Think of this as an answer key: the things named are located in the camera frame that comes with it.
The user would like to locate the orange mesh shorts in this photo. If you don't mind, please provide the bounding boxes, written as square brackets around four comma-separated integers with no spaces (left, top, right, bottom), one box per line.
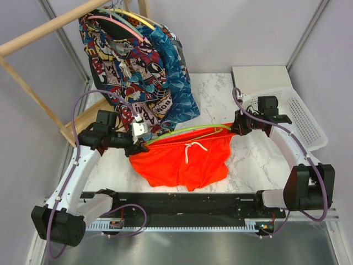
[129,123,235,192]

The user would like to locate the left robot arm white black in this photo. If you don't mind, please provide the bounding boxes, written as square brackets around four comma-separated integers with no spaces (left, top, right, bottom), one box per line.
[31,110,149,247]

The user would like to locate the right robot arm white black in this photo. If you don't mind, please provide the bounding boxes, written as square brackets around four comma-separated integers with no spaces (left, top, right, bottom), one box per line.
[231,95,335,218]

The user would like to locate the blue leaf print shorts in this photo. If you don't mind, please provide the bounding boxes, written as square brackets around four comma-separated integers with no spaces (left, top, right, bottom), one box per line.
[150,25,200,129]

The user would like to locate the comic print shorts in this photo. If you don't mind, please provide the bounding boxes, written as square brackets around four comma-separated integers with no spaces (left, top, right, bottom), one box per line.
[78,9,173,137]

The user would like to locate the pink clothes hanger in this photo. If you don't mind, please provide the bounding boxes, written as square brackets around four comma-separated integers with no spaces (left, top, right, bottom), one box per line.
[87,15,144,42]

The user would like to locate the mint green clothes hanger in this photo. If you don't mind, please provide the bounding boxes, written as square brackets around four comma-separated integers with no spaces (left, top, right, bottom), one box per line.
[97,7,143,38]

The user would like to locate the yellow clothes hanger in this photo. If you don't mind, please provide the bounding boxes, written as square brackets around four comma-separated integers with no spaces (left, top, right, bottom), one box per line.
[109,8,162,30]

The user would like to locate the grey flat box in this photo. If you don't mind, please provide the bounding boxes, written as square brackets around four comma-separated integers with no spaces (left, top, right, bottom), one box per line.
[232,66,292,93]

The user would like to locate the white plastic basket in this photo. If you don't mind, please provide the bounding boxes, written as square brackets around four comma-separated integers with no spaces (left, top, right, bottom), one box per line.
[249,87,328,152]

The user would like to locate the wooden clothes rack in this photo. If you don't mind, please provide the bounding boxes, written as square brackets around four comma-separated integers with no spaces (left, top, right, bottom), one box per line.
[0,0,151,147]

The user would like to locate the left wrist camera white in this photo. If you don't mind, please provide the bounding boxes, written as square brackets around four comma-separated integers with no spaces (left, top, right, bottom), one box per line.
[131,115,152,144]

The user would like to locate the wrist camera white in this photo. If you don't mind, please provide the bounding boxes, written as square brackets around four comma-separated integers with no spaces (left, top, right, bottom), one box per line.
[238,94,252,109]
[131,115,152,144]

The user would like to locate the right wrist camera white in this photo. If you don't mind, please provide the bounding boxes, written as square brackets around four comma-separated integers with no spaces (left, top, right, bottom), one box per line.
[238,94,252,109]

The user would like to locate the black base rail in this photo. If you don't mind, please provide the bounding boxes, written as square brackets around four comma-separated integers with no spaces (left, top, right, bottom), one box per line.
[81,189,286,225]

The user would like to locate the white slotted cable duct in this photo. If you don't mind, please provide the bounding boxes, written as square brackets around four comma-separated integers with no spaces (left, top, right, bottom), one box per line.
[85,218,279,232]

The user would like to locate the aluminium frame profile right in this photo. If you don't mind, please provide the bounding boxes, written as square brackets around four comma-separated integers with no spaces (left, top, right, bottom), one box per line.
[286,0,331,73]

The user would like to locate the aluminium frame profile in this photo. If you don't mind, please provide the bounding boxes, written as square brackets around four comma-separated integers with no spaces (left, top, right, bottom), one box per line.
[286,0,331,73]
[37,0,90,84]

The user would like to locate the aluminium frame profile left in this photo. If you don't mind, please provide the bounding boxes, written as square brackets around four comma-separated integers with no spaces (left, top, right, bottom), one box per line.
[37,0,90,84]

